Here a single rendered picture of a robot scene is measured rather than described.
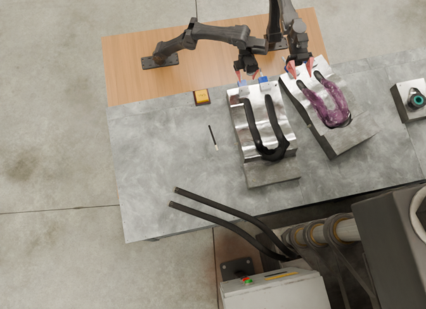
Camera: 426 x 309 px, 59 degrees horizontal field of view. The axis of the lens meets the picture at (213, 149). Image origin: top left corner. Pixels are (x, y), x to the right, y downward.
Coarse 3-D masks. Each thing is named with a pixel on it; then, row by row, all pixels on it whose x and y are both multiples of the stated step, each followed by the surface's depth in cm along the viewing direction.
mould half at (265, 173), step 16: (240, 96) 189; (256, 96) 189; (272, 96) 189; (240, 112) 187; (256, 112) 187; (240, 128) 185; (272, 128) 184; (288, 128) 183; (240, 144) 180; (272, 144) 178; (256, 160) 182; (288, 160) 184; (256, 176) 181; (272, 176) 181; (288, 176) 182
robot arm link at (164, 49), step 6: (180, 36) 174; (192, 36) 168; (162, 42) 187; (168, 42) 182; (174, 42) 177; (180, 42) 172; (156, 48) 189; (162, 48) 184; (168, 48) 182; (174, 48) 180; (180, 48) 178; (156, 54) 190; (162, 54) 188; (168, 54) 187
